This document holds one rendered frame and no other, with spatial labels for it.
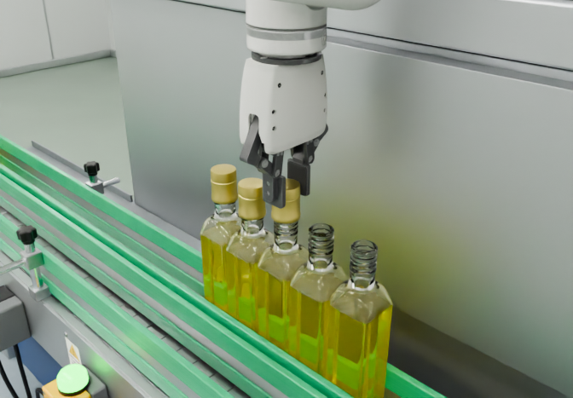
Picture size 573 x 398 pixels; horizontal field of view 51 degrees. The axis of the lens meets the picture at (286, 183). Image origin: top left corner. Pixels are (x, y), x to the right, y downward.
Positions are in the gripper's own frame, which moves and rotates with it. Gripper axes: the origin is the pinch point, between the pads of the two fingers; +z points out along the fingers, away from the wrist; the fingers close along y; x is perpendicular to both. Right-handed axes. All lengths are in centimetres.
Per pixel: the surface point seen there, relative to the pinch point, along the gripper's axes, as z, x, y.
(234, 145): 6.9, -26.2, -15.3
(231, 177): 2.5, -10.0, -0.2
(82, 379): 33.4, -24.0, 18.1
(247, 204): 4.1, -5.1, 1.6
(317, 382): 21.8, 9.1, 4.3
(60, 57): 125, -576, -254
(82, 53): 125, -576, -281
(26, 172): 27, -87, -4
